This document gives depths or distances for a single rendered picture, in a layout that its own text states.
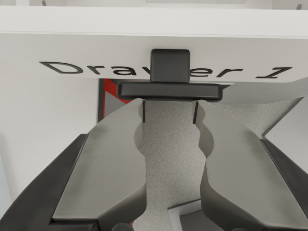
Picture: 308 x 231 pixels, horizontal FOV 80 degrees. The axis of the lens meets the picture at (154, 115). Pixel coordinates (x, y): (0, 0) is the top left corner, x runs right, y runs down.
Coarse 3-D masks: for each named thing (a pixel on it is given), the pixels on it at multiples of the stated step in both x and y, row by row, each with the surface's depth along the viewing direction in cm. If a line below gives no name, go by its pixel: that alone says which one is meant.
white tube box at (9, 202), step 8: (0, 160) 28; (0, 168) 27; (0, 176) 27; (0, 184) 26; (0, 192) 26; (8, 192) 27; (0, 200) 26; (8, 200) 27; (0, 208) 25; (8, 208) 27; (0, 216) 25
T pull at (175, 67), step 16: (160, 64) 13; (176, 64) 13; (160, 80) 13; (176, 80) 13; (128, 96) 13; (144, 96) 13; (160, 96) 13; (176, 96) 13; (192, 96) 12; (208, 96) 12
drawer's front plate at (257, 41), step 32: (0, 32) 11; (32, 32) 11; (64, 32) 11; (96, 32) 11; (128, 32) 11; (160, 32) 11; (192, 32) 11; (224, 32) 11; (256, 32) 11; (288, 32) 11; (32, 64) 18; (96, 64) 17; (128, 64) 17; (192, 64) 16; (224, 64) 16; (256, 64) 16; (288, 64) 15
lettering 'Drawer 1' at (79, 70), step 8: (48, 64) 17; (64, 64) 17; (64, 72) 20; (72, 72) 20; (80, 72) 20; (96, 72) 19; (192, 72) 18; (200, 72) 18; (208, 72) 18; (224, 72) 18; (280, 72) 18
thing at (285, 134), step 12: (300, 108) 99; (288, 120) 99; (300, 120) 98; (264, 132) 102; (276, 132) 99; (288, 132) 98; (300, 132) 98; (276, 144) 98; (288, 144) 98; (300, 144) 98; (288, 156) 98; (300, 156) 98
